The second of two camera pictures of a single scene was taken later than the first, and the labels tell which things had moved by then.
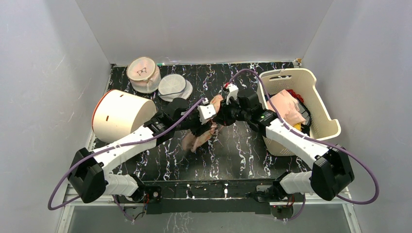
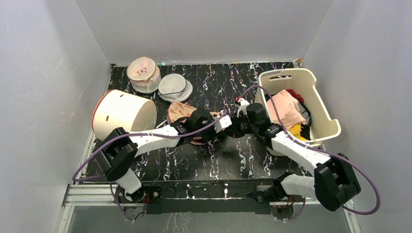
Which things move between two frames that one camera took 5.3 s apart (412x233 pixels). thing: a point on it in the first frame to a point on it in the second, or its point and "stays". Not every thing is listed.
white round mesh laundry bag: (173, 86) stays
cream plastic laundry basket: (302, 82) stays
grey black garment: (305, 113) stays
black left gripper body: (192, 122) to (208, 133)
